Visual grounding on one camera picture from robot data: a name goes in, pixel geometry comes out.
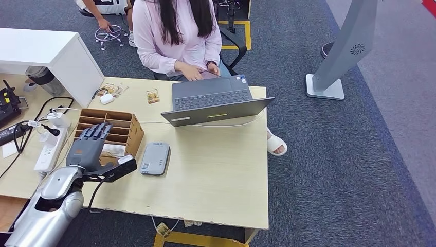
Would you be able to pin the person's left hand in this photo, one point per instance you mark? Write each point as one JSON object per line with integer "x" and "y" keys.
{"x": 214, "y": 68}

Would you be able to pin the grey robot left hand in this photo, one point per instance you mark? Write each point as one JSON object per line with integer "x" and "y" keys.
{"x": 85, "y": 151}

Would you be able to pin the person's right hand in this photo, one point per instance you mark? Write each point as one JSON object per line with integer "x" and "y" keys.
{"x": 189, "y": 71}

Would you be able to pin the dark smartphone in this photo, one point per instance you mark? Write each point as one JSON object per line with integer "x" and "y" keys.
{"x": 207, "y": 74}

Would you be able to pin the patterned ID card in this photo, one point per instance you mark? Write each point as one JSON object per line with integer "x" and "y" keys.
{"x": 153, "y": 96}

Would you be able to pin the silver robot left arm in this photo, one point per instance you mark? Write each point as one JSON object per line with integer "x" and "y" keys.
{"x": 47, "y": 211}

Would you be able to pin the white room key cards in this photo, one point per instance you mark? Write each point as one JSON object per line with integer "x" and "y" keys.
{"x": 114, "y": 150}

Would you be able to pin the person's foot in white sandal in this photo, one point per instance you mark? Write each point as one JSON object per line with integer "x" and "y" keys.
{"x": 275, "y": 145}

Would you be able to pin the person on stool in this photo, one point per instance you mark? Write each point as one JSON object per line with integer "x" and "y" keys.
{"x": 102, "y": 6}

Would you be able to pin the grey laptop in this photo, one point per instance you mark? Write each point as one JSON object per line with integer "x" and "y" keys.
{"x": 211, "y": 92}

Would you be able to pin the white power strip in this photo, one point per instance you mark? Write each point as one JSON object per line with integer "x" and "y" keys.
{"x": 49, "y": 155}

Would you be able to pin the black power plug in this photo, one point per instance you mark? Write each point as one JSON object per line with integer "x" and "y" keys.
{"x": 52, "y": 131}

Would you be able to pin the white charger adapter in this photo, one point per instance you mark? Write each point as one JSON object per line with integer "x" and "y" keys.
{"x": 58, "y": 120}

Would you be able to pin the brown cardboard organizer box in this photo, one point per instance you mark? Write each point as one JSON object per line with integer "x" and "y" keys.
{"x": 133, "y": 134}

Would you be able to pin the white earbuds case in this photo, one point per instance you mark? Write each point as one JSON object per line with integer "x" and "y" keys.
{"x": 107, "y": 99}

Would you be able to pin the black equipment stand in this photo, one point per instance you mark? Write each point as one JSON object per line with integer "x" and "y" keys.
{"x": 231, "y": 13}

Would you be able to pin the stack of patterned cards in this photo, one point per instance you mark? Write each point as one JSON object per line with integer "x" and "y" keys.
{"x": 115, "y": 89}

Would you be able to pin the white paper slip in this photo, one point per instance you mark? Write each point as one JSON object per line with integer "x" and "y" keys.
{"x": 9, "y": 150}

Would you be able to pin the black flat device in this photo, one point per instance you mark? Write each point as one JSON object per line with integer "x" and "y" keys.
{"x": 10, "y": 134}

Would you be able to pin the clear bottle with dark band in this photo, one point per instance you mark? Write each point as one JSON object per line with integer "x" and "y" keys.
{"x": 46, "y": 80}

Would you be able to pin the stool with chrome base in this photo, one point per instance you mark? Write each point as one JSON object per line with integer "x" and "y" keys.
{"x": 109, "y": 34}

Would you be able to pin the black remote controller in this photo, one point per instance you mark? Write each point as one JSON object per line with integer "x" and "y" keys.
{"x": 8, "y": 104}

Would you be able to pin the yellow tag under table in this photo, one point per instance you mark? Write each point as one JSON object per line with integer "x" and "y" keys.
{"x": 163, "y": 230}

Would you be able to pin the white desk shelf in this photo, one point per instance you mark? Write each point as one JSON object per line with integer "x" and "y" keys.
{"x": 44, "y": 47}

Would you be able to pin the round dark base with purple rim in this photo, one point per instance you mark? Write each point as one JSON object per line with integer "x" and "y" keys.
{"x": 325, "y": 50}

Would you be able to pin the grey kiosk stand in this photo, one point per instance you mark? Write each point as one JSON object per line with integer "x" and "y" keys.
{"x": 344, "y": 47}

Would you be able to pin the black wrist camera with pale box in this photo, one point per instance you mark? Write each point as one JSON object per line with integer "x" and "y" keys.
{"x": 119, "y": 168}

